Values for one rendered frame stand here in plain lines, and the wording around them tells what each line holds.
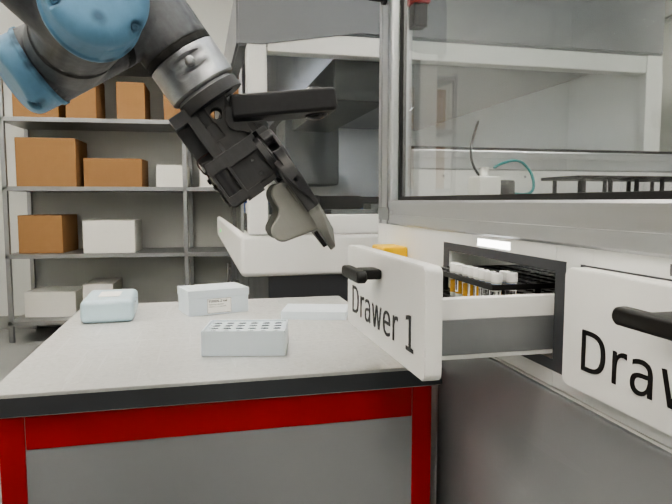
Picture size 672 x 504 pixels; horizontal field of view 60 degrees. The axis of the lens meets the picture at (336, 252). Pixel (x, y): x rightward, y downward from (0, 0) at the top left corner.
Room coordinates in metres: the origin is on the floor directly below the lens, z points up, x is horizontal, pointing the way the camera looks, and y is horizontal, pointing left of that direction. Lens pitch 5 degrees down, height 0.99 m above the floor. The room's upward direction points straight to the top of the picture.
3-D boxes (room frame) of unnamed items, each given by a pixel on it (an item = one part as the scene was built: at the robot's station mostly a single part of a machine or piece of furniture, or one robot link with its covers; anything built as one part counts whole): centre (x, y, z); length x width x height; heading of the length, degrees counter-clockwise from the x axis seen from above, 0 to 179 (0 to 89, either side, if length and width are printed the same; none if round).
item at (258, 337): (0.89, 0.14, 0.78); 0.12 x 0.08 x 0.04; 92
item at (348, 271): (0.67, -0.03, 0.91); 0.07 x 0.04 x 0.01; 13
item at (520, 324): (0.72, -0.26, 0.86); 0.40 x 0.26 x 0.06; 103
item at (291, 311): (1.15, 0.04, 0.77); 0.13 x 0.09 x 0.02; 86
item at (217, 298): (1.20, 0.26, 0.79); 0.13 x 0.09 x 0.05; 119
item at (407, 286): (0.68, -0.06, 0.87); 0.29 x 0.02 x 0.11; 13
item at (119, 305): (1.15, 0.45, 0.78); 0.15 x 0.10 x 0.04; 16
